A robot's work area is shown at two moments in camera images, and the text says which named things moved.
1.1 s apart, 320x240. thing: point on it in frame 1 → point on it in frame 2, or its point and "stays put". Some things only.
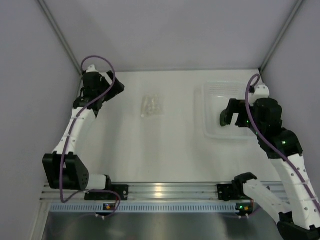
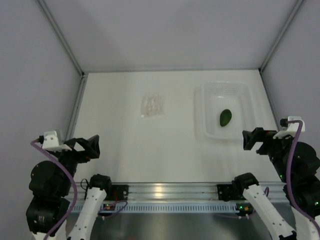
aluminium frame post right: x=267 y=58 stays put
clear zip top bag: x=153 y=105 stays put
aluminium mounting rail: x=168 y=191 stays put
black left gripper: x=117 y=88 → x=90 y=146
